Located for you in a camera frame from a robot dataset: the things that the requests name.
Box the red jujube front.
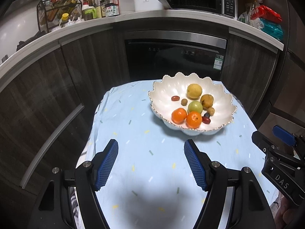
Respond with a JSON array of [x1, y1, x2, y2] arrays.
[[202, 116, 211, 125]]

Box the red jujube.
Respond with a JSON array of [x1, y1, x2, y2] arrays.
[[171, 96, 180, 101], [202, 116, 211, 125]]

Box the orange mandarin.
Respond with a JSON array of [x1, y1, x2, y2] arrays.
[[186, 111, 202, 129], [171, 108, 187, 125]]

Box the small brown kiwi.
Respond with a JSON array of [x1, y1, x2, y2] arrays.
[[181, 99, 188, 106], [207, 107, 215, 116]]

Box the green apple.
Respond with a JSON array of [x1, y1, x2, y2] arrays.
[[188, 101, 203, 114]]

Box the yellow brown mango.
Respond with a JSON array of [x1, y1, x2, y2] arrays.
[[200, 94, 214, 110]]

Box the yellow lemon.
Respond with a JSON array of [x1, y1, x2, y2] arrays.
[[187, 83, 202, 100]]

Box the right hand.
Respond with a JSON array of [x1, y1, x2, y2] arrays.
[[272, 193, 304, 228]]

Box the light blue patterned tablecloth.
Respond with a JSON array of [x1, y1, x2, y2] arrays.
[[69, 80, 279, 229]]

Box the white scalloped ceramic bowl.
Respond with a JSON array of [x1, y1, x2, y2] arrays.
[[148, 72, 237, 136]]

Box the dark wood cabinet door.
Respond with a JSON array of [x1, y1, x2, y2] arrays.
[[1, 28, 130, 195]]

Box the teal snack bag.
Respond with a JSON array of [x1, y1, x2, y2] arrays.
[[260, 18, 284, 41]]

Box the red snack bag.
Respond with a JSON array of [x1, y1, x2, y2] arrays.
[[250, 5, 282, 24]]

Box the black built-in dishwasher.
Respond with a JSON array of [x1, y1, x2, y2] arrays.
[[124, 30, 227, 81]]

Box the yellow capped bottle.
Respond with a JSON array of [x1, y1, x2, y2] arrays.
[[59, 13, 69, 26]]

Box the green lidded container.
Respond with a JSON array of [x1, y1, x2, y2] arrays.
[[82, 4, 97, 21]]

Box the large soy sauce bottle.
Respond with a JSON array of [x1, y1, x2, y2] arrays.
[[104, 0, 119, 18]]

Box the white round appliance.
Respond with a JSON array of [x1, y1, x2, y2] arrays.
[[134, 0, 164, 12]]

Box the silver cabinet handle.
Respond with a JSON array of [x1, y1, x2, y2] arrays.
[[19, 103, 84, 189]]

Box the black wire spice rack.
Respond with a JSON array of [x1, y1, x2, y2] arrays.
[[36, 0, 82, 33]]

